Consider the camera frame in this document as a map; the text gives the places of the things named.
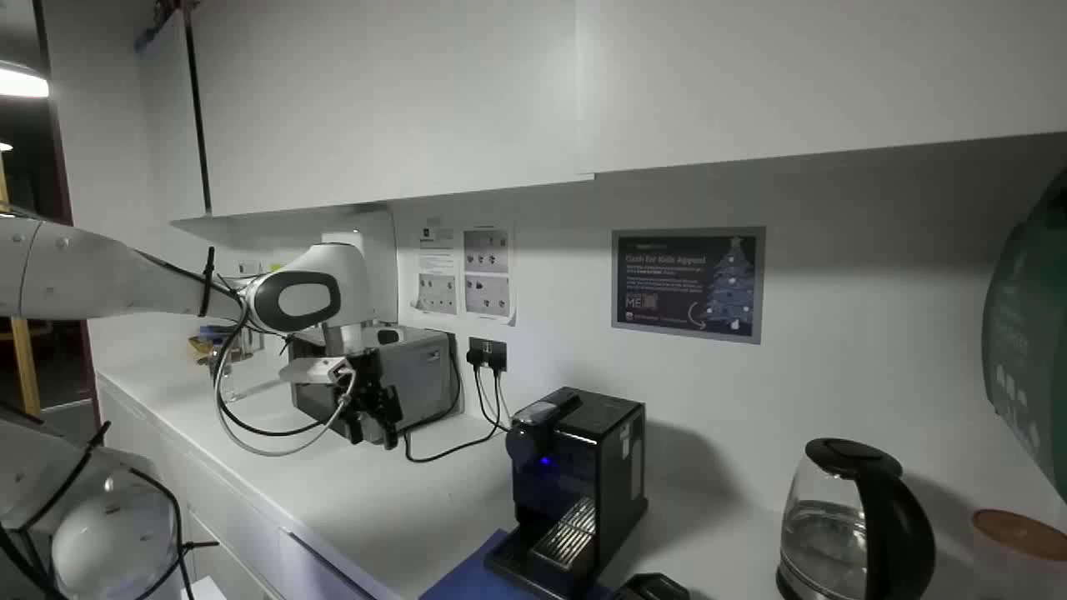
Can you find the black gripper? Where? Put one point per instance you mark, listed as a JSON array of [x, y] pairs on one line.
[[376, 384]]

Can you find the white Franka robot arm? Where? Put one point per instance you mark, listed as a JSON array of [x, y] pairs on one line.
[[88, 273]]

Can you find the silver microwave body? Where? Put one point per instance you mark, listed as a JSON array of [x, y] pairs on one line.
[[431, 379]]

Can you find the white base cabinet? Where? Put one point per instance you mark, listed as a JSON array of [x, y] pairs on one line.
[[254, 520]]

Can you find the blue mat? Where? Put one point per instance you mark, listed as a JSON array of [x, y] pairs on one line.
[[467, 579]]

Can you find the black coffee machine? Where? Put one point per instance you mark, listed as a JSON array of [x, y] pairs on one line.
[[590, 467]]

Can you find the black plastic object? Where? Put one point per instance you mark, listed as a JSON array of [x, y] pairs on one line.
[[652, 587]]

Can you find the black vertical strip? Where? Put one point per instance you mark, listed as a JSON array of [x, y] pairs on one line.
[[197, 123]]

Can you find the ceiling light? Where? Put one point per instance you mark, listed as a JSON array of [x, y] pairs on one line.
[[21, 82]]

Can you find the brown cork round lid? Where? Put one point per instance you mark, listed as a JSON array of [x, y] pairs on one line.
[[1023, 536]]

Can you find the green sign white text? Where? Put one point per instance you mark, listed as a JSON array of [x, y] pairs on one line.
[[1029, 344]]

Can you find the black wall socket with plugs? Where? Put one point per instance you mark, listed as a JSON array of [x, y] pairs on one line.
[[490, 355]]

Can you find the white wall cabinet row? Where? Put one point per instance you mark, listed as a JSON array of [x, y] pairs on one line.
[[446, 100]]

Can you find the dark framed wall notice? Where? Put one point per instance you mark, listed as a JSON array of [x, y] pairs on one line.
[[687, 285]]

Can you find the yellow wooden post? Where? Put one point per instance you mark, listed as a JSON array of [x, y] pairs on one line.
[[25, 369]]

